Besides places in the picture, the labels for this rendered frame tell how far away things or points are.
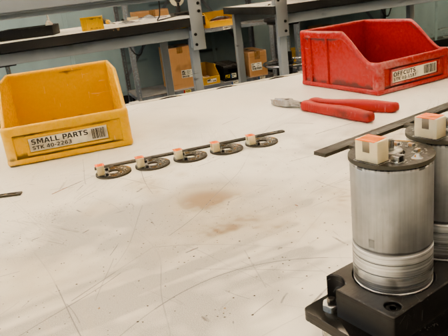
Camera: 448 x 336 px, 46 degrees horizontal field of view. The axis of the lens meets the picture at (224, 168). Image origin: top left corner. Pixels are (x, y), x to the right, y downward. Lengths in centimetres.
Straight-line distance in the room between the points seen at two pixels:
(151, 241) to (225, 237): 4
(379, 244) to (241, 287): 7
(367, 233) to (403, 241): 1
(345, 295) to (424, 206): 4
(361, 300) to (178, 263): 10
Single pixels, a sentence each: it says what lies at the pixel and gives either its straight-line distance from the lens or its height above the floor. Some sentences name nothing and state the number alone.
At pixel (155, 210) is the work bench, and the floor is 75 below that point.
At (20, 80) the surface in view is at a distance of 55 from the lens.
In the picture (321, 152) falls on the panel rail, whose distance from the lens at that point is 17.
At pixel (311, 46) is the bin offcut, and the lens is 59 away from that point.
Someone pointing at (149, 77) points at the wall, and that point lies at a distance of 468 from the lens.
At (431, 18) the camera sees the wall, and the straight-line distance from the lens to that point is 603.
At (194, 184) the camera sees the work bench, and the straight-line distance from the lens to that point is 33.
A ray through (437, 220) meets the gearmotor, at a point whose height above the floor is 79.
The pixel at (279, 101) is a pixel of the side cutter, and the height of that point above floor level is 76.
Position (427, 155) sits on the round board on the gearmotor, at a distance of 16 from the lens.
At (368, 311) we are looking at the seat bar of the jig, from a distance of 17.
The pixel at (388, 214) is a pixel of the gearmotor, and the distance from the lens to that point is 16.
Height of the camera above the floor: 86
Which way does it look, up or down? 19 degrees down
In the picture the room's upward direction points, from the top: 7 degrees counter-clockwise
